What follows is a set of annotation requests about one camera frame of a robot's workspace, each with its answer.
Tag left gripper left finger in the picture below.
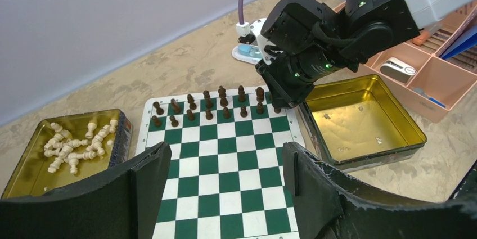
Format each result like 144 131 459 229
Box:
1 142 172 238

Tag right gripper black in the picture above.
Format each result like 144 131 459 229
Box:
255 49 336 109

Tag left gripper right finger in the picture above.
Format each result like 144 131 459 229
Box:
282 142 476 238

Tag brown chess piece fourteenth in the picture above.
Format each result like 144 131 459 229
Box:
238 85 247 103

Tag gold tin brown pieces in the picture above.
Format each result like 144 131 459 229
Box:
298 74 428 172

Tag brown chess knight piece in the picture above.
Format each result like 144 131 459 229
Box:
187 94 197 111

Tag brown chess king piece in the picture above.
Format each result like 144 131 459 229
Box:
218 85 228 107

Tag brown chess rook eleventh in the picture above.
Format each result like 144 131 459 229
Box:
152 101 164 115

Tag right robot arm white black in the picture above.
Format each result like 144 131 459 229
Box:
256 0 473 109

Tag gold tin white pieces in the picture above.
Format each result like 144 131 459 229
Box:
1 109 133 199

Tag white chess pieces pile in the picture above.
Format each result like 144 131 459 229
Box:
43 119 119 175

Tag green white chess mat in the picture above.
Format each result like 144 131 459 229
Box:
136 87 304 238

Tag blue white packaged item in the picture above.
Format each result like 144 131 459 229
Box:
231 44 263 65

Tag white device in organizer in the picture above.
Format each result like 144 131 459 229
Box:
379 57 417 84

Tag blue capped tube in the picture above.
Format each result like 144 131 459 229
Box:
412 87 446 108

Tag orange marker in organizer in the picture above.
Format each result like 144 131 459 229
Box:
412 30 432 46

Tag peach plastic file organizer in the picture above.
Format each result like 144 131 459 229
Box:
355 1 476 123

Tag blue box in organizer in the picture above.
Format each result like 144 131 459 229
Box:
440 24 476 60

